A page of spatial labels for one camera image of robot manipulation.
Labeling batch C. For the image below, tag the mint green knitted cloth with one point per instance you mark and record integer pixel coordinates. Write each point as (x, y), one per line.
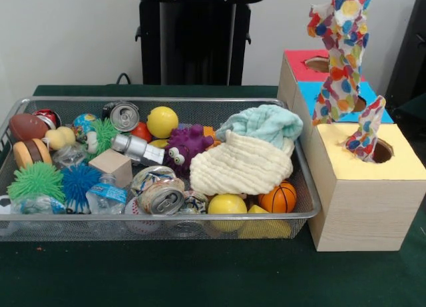
(266, 124)

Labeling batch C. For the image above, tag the wooden box with three holes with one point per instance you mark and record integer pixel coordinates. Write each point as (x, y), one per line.
(366, 213)

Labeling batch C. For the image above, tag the purple spiky monster toy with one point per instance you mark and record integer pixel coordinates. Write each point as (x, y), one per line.
(186, 144)

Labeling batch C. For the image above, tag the cream knitted cloth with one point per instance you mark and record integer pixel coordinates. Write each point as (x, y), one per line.
(239, 167)

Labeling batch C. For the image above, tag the yellow ball with goggle face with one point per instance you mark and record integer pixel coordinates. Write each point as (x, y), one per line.
(162, 122)

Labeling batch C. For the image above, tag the plain yellow ball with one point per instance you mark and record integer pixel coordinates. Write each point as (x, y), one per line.
(227, 205)

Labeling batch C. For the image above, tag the silver drink can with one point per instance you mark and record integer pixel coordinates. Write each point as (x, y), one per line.
(159, 195)

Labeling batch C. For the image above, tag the orange toy basketball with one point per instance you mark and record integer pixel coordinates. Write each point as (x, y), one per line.
(277, 197)

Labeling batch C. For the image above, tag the small blue spiky puffer ball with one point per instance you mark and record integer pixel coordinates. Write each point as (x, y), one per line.
(80, 185)

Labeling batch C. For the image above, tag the green spiky puffer ball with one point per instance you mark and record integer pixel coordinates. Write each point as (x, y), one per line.
(35, 182)

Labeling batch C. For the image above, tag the brown toy football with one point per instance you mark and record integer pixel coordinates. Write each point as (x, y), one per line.
(28, 126)

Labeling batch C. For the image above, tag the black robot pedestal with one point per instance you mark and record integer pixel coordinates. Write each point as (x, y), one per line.
(199, 37)

